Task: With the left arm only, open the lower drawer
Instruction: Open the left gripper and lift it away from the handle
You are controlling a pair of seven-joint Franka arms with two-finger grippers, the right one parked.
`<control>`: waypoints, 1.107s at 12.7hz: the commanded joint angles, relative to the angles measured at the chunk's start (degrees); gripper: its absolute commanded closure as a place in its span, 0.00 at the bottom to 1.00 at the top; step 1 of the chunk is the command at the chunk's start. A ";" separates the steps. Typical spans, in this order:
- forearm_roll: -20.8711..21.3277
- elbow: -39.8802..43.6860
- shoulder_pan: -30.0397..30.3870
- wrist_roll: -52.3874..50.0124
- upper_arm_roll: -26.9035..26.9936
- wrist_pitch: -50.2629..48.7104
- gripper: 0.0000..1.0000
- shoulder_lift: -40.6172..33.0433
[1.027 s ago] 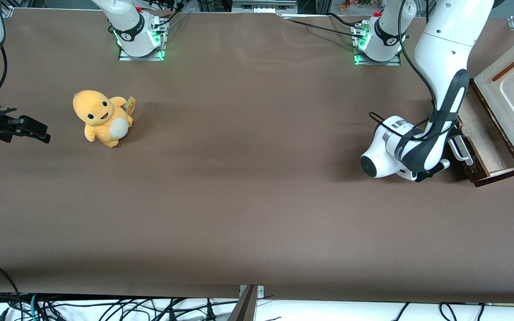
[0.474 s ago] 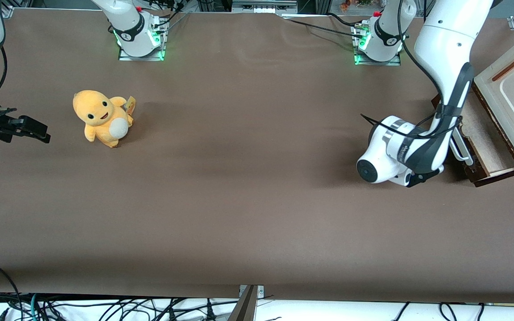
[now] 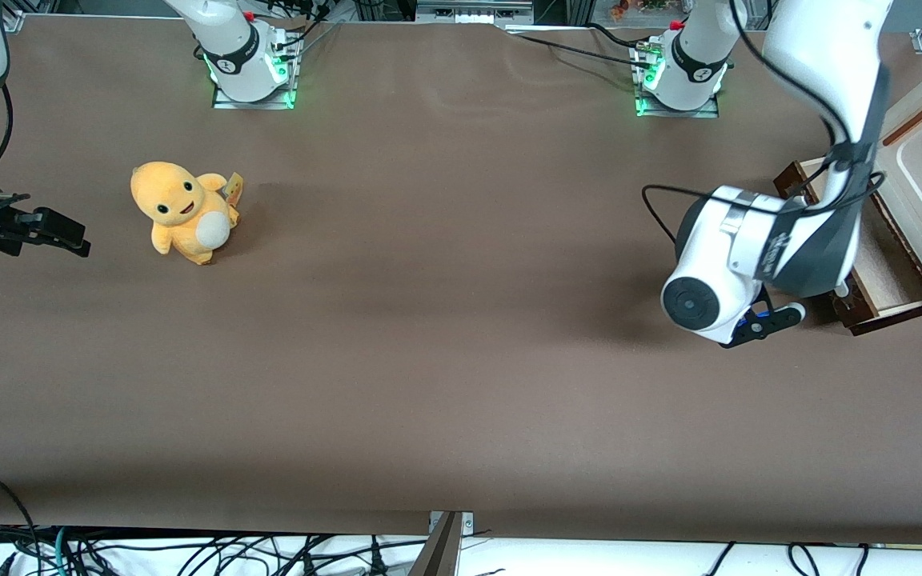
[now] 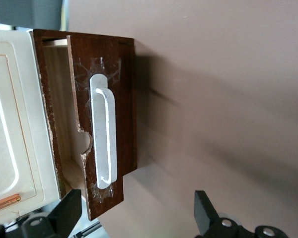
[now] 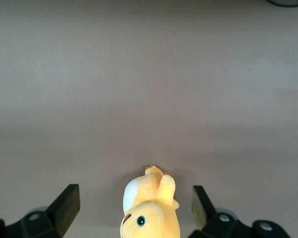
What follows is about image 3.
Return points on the yellow plush toy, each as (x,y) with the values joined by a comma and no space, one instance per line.
(181,212)

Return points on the grey aluminium frame rail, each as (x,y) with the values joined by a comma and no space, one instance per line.
(473,12)

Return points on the brown table cover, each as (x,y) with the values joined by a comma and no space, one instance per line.
(461,320)

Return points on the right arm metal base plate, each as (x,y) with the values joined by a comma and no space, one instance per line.
(225,104)

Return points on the grey camera pole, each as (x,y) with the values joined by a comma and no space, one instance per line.
(438,552)

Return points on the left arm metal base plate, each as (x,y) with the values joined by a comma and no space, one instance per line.
(645,110)

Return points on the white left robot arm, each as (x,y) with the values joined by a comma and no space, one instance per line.
(749,240)

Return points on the silver corner bracket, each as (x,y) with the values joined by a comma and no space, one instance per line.
(465,522)

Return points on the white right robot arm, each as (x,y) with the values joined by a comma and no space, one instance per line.
(233,40)

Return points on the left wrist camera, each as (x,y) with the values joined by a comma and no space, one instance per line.
(781,316)

